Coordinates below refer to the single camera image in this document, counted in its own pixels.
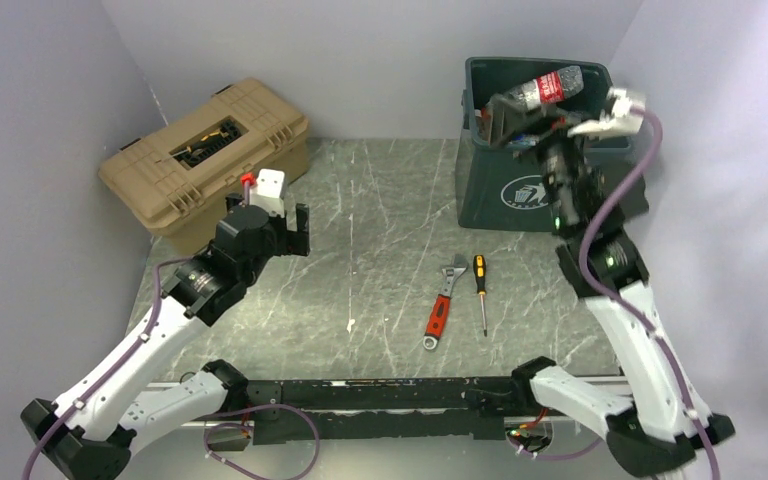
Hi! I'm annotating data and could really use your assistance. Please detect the small blue label bottle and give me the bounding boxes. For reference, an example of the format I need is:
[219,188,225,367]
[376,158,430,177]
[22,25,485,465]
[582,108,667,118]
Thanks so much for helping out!
[510,134,541,148]

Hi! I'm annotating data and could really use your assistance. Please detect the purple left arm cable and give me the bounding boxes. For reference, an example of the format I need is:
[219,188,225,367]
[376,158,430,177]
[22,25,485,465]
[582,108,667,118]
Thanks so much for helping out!
[20,256,322,480]

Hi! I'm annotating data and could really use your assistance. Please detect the yellow black screwdriver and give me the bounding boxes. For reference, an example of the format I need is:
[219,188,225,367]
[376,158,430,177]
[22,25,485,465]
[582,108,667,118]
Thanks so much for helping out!
[473,254,488,337]

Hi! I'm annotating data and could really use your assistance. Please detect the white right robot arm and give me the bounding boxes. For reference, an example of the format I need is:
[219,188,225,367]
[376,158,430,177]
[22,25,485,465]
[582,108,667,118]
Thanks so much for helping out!
[465,88,735,478]

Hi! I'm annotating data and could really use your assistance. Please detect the red label clear bottle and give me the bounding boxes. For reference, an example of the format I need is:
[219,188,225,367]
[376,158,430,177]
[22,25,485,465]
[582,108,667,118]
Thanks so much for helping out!
[504,65,584,111]

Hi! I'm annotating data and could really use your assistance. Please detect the tan plastic toolbox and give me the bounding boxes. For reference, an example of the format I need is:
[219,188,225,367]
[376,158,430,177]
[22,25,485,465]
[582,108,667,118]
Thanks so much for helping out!
[99,78,310,254]

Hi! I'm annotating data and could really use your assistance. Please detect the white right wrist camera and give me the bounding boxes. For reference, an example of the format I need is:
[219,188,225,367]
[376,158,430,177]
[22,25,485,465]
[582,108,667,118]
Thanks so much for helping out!
[567,87,646,139]

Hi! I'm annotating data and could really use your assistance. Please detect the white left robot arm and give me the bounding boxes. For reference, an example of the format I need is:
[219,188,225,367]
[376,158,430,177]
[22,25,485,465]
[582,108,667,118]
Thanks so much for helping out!
[20,193,310,479]

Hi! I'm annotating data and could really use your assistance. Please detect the red handled adjustable wrench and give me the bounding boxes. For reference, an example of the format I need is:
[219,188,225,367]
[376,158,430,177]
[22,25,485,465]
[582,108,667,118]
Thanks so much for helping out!
[422,254,468,351]

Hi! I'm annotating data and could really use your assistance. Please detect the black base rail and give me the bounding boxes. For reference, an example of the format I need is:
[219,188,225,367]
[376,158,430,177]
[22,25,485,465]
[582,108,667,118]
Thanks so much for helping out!
[247,376,543,445]

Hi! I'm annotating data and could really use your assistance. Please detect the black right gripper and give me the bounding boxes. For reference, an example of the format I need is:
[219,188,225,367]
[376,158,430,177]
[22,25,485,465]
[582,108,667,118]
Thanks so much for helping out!
[486,95,610,231]

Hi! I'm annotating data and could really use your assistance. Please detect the dark green trash bin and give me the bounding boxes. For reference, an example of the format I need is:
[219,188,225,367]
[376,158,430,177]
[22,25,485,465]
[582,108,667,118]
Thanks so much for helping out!
[455,57,613,232]

